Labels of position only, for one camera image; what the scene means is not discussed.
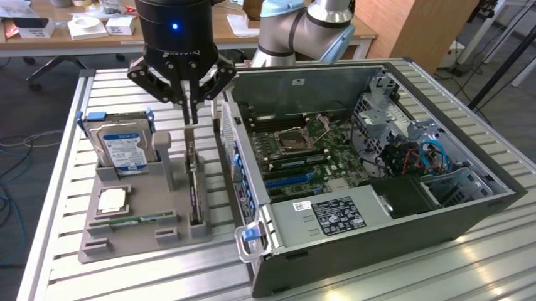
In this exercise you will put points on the wooden cabinet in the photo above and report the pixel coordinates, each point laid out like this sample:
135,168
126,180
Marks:
419,31

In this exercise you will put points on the grey plastic parts rack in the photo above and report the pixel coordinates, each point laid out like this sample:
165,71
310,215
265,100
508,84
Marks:
138,200

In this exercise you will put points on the blue expansion slot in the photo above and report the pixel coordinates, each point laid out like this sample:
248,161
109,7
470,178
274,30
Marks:
289,181

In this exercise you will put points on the green installed RAM stick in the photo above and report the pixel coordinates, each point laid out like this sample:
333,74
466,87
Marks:
300,160

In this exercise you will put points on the small white box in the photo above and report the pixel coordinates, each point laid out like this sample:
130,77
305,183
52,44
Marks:
119,28

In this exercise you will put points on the green motherboard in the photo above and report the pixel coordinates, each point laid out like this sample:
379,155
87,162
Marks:
335,147

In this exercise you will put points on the silver slotted disk bay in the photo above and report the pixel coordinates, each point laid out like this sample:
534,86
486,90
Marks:
456,188

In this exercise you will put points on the black tripod pole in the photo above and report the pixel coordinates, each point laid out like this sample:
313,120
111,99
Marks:
488,87

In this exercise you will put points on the brown cardboard box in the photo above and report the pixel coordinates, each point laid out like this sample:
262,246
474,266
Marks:
252,6

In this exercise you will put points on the white labelled cardboard box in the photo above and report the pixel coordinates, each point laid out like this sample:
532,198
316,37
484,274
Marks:
38,33

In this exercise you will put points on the grey power supply unit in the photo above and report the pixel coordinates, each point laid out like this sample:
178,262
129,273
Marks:
293,225

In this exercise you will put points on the open black PC case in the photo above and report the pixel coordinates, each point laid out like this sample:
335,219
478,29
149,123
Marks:
377,251

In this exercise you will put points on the CPU socket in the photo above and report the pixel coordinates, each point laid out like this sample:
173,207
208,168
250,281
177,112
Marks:
292,141

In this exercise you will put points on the metal socket cover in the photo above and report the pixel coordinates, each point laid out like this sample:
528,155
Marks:
320,125

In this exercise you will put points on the Nvidia graphics card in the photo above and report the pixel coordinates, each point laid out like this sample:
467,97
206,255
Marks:
195,194

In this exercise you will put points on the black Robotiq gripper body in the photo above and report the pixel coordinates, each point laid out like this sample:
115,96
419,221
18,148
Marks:
175,37

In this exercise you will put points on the green loose RAM stick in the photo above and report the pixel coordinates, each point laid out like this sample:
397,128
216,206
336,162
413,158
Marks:
126,222

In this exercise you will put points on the hard disk with blue carrier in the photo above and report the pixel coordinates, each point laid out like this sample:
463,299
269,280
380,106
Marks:
122,147

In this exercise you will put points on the red small packet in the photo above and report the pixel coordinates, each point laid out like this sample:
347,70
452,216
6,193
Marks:
10,33

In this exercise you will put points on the white paper stack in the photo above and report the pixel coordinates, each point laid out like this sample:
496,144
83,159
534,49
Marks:
242,28

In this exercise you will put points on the flat black device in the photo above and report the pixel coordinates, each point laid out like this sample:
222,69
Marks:
30,22

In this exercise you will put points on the silver CPU chip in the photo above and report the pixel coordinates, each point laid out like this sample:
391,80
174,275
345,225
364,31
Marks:
113,200

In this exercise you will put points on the long black expansion slot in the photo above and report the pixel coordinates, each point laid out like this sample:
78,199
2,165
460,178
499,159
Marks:
290,172

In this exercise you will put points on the grey cup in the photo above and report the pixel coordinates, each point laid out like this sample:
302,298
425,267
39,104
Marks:
62,2

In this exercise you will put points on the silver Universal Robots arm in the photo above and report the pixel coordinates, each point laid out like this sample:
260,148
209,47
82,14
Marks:
276,34

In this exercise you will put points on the blue case release latch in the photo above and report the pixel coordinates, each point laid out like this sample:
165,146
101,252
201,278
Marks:
252,234

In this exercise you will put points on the silver metal disk bay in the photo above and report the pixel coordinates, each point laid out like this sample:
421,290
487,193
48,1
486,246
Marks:
377,106

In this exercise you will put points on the loose printed papers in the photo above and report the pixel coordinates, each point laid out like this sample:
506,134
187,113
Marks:
16,11

